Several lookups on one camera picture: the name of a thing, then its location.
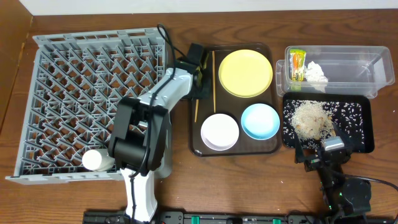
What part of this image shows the wooden chopstick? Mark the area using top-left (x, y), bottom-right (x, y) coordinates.
top-left (194, 99), bottom-right (199, 123)
top-left (211, 50), bottom-right (216, 113)

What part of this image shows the rice food waste pile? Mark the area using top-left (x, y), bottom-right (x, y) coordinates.
top-left (290, 100), bottom-right (336, 141)

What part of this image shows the yellow round plate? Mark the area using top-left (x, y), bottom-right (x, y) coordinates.
top-left (218, 49), bottom-right (273, 98)

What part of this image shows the light blue bowl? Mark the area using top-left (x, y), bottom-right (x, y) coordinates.
top-left (241, 103), bottom-right (280, 141)

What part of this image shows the white tissue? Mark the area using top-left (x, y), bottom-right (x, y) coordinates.
top-left (304, 61), bottom-right (328, 93)

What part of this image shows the yellow green snack wrapper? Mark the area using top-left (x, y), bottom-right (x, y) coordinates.
top-left (289, 49), bottom-right (306, 82)

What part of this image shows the white paper cup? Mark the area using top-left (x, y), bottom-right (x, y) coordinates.
top-left (82, 148), bottom-right (115, 171)

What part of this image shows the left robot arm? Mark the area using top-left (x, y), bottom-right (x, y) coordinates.
top-left (108, 44), bottom-right (211, 223)

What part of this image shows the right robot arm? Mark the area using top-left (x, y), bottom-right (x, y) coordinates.
top-left (295, 136), bottom-right (371, 223)

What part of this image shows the black waste tray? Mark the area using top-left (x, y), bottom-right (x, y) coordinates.
top-left (282, 92), bottom-right (375, 153)

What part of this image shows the clear plastic waste bin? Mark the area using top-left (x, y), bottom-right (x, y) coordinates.
top-left (275, 45), bottom-right (396, 98)

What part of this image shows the grey dishwasher rack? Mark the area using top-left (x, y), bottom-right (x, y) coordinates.
top-left (9, 28), bottom-right (170, 185)

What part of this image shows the dark brown serving tray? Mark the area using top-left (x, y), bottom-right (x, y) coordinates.
top-left (189, 43), bottom-right (282, 157)

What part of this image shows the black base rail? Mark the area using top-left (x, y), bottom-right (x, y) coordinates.
top-left (82, 210), bottom-right (398, 224)

